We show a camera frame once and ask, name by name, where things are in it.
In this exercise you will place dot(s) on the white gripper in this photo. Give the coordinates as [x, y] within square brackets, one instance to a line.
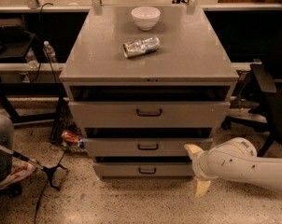
[201, 165]

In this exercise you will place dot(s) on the grey drawer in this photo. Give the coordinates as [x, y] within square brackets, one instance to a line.
[142, 147]
[143, 170]
[148, 114]

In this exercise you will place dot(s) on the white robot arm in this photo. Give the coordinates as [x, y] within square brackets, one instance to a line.
[234, 160]

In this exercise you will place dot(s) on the grey drawer cabinet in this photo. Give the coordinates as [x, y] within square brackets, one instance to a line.
[189, 66]

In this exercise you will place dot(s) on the black office chair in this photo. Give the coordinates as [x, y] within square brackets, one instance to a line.
[268, 79]

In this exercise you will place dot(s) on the black grabber stick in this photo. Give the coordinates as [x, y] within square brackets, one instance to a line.
[50, 172]

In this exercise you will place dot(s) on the white ceramic bowl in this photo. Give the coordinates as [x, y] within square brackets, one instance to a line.
[145, 18]

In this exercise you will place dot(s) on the white orange sneaker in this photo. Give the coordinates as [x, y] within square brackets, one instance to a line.
[13, 172]

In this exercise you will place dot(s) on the clear plastic water bottle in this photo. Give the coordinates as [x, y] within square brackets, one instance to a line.
[50, 52]

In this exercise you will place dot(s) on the black table stand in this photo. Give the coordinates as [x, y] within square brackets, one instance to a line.
[25, 89]

